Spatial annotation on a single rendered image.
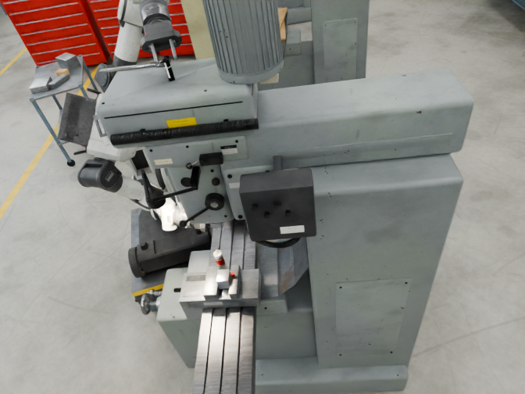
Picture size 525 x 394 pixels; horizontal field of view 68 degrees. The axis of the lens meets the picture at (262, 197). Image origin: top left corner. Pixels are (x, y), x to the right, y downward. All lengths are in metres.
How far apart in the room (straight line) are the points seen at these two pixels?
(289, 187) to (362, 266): 0.63
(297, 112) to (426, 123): 0.40
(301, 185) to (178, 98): 0.44
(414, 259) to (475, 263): 1.59
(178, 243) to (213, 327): 0.89
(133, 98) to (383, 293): 1.22
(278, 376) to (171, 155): 1.51
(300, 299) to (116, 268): 1.84
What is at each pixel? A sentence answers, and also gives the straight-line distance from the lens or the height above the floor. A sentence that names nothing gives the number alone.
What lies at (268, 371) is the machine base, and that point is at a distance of 2.42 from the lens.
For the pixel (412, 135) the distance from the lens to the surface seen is 1.32.
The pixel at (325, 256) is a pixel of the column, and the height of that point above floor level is 1.23.
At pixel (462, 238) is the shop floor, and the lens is 3.28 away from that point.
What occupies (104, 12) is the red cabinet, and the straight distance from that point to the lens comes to 6.46.
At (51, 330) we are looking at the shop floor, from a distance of 3.35.
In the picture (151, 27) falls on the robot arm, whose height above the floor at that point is 2.02.
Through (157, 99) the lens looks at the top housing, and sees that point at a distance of 1.21.
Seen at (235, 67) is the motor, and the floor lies 1.94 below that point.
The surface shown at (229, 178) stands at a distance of 1.35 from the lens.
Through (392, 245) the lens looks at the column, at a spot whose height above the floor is 1.26.
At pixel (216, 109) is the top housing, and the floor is 1.84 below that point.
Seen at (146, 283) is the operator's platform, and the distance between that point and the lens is 2.68.
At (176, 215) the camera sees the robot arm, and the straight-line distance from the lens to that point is 1.71.
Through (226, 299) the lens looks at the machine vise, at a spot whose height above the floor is 0.98.
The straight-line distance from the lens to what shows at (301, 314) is 1.99.
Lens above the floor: 2.43
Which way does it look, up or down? 44 degrees down
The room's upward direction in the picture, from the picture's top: 11 degrees counter-clockwise
